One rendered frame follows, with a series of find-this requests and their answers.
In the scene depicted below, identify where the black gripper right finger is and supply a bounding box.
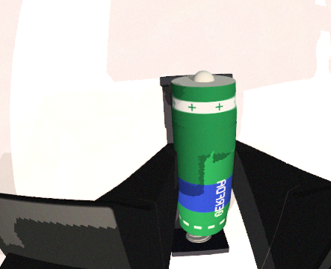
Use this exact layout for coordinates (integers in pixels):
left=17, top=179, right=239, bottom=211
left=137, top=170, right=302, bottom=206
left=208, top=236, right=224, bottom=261
left=231, top=140, right=331, bottom=269

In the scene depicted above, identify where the green cylindrical battery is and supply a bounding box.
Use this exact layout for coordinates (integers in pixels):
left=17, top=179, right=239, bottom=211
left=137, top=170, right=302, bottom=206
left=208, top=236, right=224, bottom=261
left=171, top=69, right=237, bottom=236

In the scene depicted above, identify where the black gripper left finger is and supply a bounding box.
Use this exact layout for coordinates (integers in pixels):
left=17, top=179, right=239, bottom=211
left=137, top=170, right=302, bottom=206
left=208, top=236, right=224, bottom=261
left=0, top=143, right=179, bottom=269

